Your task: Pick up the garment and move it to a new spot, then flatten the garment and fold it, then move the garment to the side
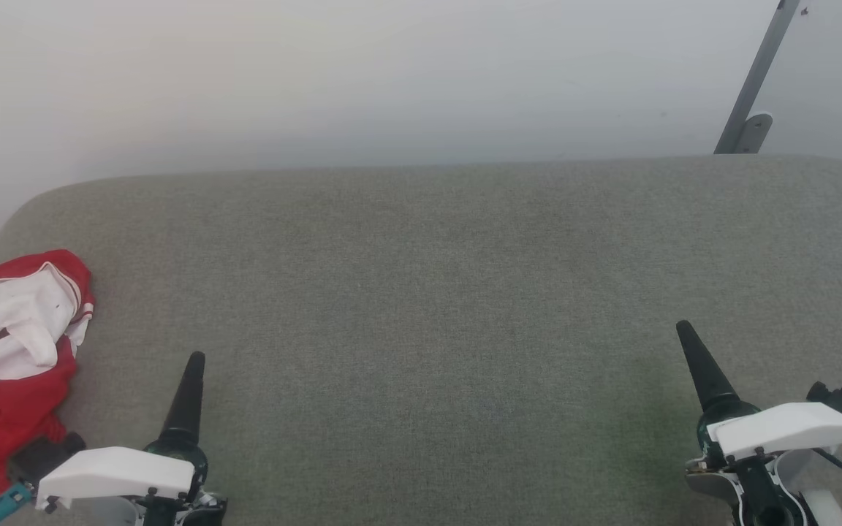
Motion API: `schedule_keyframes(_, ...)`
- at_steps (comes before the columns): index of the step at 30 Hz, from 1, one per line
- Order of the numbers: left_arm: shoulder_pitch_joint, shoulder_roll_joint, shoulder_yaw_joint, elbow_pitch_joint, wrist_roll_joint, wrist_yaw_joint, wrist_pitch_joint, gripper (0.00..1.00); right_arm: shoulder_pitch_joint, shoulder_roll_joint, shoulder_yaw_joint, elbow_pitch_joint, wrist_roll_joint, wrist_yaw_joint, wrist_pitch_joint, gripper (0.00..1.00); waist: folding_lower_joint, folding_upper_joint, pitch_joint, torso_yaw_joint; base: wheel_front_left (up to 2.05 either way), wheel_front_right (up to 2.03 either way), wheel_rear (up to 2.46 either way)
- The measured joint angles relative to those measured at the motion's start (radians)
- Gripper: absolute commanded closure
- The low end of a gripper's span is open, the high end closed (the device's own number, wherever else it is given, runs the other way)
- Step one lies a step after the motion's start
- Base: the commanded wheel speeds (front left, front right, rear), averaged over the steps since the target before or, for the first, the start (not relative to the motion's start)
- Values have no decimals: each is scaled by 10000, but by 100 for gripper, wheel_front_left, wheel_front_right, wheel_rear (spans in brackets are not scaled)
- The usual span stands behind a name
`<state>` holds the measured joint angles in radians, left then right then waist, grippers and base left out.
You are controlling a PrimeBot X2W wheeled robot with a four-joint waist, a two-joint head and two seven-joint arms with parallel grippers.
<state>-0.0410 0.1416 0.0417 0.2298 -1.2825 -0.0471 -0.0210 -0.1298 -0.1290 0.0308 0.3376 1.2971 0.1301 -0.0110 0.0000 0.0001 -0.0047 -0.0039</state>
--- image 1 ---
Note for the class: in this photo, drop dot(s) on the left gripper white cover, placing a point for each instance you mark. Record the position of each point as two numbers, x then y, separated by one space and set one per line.
118 471

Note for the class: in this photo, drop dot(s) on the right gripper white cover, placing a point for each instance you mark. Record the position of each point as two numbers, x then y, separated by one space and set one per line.
779 431

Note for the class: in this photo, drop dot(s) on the red and white jersey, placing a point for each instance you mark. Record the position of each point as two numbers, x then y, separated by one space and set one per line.
4 329

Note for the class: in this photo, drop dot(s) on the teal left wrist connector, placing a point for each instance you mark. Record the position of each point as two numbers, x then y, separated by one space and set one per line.
3 504

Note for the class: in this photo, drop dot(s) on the grey metal pole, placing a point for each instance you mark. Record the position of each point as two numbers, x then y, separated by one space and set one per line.
757 73

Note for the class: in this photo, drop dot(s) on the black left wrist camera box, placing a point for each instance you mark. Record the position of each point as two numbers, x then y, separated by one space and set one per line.
44 454

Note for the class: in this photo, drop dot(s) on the grey pole foot bracket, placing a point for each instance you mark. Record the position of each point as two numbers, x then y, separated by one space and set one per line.
757 133

